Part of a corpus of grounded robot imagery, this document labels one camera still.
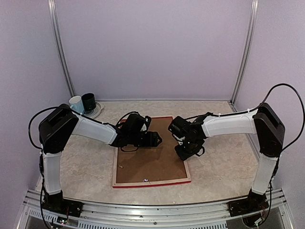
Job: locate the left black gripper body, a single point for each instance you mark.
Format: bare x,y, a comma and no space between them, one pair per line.
135,140

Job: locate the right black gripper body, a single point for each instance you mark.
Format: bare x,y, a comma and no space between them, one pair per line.
190,148

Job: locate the red wooden picture frame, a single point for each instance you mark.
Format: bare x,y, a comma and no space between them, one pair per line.
152,184

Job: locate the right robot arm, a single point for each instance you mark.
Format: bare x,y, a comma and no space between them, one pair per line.
263,122

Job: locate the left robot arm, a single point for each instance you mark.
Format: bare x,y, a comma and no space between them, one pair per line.
56,129

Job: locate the white plate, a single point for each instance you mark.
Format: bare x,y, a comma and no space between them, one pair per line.
96,111

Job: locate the dark green mug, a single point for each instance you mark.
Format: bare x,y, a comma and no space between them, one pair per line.
88,101

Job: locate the light blue mug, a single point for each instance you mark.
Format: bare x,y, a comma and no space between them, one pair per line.
76,104

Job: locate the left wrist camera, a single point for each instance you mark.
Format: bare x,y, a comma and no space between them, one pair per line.
147,122

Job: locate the aluminium front rail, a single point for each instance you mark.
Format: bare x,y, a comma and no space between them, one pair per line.
98,215

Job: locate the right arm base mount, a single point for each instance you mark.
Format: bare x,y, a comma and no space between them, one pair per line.
252,203

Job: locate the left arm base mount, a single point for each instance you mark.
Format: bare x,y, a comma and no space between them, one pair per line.
56,203

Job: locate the right aluminium corner post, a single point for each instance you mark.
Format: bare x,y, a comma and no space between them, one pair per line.
246,51

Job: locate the aluminium corner post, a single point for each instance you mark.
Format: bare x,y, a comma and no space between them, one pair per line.
59,46
246,51

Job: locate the left aluminium corner post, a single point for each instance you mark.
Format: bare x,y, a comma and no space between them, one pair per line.
59,46

